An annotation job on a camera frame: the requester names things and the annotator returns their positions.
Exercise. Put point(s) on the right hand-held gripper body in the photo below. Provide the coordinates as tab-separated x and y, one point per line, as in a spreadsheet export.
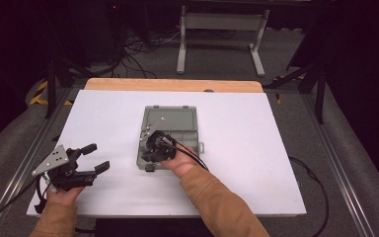
161	148

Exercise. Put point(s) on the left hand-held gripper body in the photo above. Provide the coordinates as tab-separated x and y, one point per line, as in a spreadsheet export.
54	163

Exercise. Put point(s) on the grey plastic compartment box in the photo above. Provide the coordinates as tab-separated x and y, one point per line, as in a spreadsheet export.
177	121

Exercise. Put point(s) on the person's right hand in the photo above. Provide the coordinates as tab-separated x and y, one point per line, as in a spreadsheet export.
181	166

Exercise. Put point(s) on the person's left hand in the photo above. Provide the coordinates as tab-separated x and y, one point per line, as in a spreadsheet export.
64	196

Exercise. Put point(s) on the dark rectangular object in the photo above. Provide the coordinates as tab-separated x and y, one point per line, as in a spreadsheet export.
144	227

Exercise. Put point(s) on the black tripod stand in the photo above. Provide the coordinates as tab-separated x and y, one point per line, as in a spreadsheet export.
319	95
51	89

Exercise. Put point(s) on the white table board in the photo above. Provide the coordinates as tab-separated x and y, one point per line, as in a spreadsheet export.
243	138

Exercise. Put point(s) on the aluminium rail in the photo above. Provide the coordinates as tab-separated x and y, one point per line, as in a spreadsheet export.
26	154
339	164

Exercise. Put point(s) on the grey metal stand frame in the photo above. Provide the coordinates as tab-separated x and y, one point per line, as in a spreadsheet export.
222	21

